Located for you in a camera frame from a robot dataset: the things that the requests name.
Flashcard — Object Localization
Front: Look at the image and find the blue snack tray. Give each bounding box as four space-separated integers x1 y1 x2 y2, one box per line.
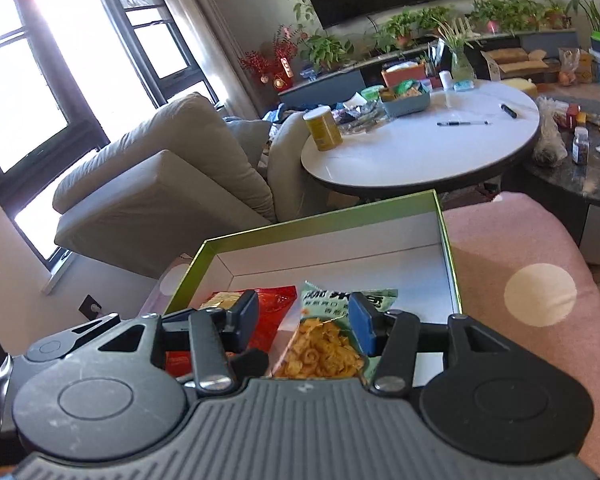
379 79 430 118

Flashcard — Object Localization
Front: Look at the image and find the dark glass jar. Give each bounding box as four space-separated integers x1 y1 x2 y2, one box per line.
571 127 590 166

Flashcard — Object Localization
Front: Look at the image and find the black pen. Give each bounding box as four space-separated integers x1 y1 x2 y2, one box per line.
437 120 490 127

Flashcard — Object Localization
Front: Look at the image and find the white round table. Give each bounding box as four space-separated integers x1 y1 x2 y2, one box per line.
301 80 541 200

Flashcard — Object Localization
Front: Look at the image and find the yellow canister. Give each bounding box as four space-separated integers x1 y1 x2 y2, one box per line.
303 105 342 152

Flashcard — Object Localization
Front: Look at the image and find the glass vase with stems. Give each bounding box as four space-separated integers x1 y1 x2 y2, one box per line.
437 18 477 82

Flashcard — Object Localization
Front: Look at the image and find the red star cookie packet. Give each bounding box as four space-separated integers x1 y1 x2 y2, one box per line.
166 286 298 377

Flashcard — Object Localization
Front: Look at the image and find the dark marble coffee table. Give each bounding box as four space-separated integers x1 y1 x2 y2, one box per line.
504 95 600 207

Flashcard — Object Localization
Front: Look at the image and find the black marker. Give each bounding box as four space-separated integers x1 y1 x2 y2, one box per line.
500 103 518 119

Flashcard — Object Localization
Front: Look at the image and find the pink polka dot blanket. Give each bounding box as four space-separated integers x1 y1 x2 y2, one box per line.
144 193 600 474

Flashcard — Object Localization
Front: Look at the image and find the dark tv console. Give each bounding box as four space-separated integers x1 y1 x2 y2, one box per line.
278 28 579 110

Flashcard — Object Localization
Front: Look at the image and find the green fried snack packet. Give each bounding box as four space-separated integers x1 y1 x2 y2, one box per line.
271 282 379 382

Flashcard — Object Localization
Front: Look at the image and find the beige sofa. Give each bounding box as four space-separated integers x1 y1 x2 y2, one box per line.
53 93 328 278

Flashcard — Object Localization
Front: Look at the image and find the red flower decoration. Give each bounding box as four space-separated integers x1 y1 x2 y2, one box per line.
239 25 302 93

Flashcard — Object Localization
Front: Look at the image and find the green cardboard box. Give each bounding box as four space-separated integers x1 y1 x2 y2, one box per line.
168 192 462 323

